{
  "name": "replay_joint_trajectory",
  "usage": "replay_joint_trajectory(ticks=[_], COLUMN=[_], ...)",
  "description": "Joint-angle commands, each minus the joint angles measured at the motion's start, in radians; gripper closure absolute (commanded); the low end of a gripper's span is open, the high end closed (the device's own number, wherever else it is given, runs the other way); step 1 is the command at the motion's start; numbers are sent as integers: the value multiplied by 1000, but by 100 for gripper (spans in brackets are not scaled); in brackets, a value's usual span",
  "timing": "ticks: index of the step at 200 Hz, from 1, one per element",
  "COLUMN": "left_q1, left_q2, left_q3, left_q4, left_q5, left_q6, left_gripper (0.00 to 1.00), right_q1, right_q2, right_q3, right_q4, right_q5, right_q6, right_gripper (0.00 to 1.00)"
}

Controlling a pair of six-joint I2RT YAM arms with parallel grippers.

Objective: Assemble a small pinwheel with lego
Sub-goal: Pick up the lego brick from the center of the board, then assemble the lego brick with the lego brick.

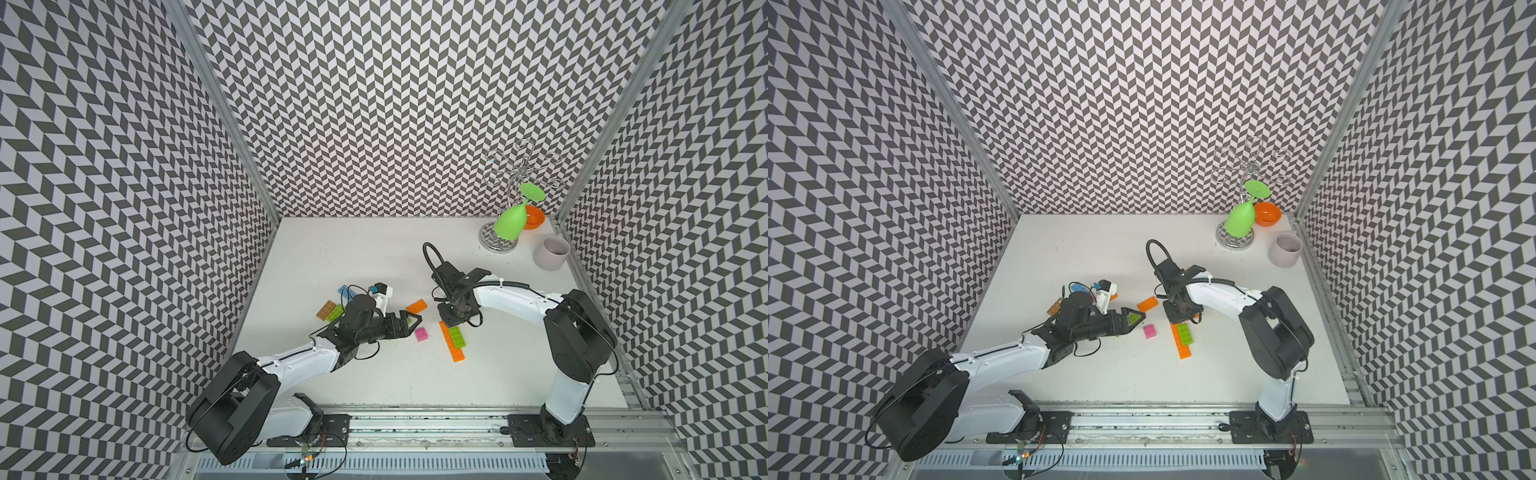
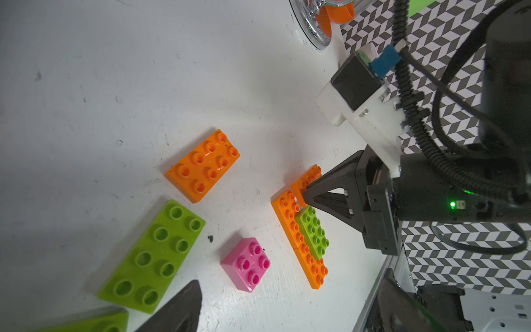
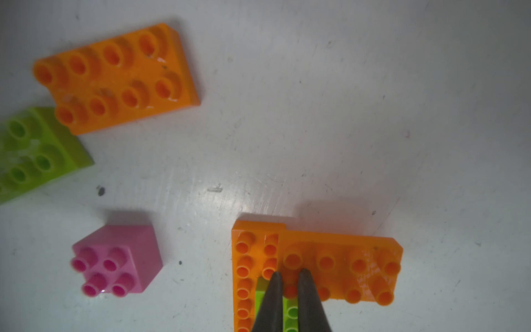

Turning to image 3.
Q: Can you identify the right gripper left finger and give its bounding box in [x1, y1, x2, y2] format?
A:
[251, 271, 283, 332]

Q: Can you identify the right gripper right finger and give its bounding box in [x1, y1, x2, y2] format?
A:
[297, 268, 331, 332]

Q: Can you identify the green lego brick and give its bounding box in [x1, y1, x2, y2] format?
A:
[254, 277, 299, 332]
[1, 107, 94, 203]

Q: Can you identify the orange lego brick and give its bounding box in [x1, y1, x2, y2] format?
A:
[33, 24, 201, 136]
[232, 220, 286, 331]
[278, 230, 403, 306]

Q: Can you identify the pink lego cube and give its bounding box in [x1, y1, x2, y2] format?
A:
[71, 225, 163, 297]

